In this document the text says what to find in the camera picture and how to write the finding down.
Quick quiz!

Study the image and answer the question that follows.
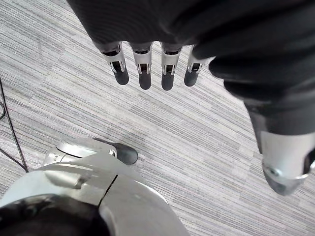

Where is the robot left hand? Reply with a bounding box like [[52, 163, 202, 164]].
[[66, 0, 315, 196]]

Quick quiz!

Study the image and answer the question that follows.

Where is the thin black floor cable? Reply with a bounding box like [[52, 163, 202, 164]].
[[0, 78, 29, 173]]

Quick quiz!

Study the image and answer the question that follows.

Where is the silver robot leg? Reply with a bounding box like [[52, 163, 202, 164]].
[[0, 138, 190, 236]]

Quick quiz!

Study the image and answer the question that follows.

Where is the dark robot foot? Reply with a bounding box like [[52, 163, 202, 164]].
[[94, 137, 139, 165]]

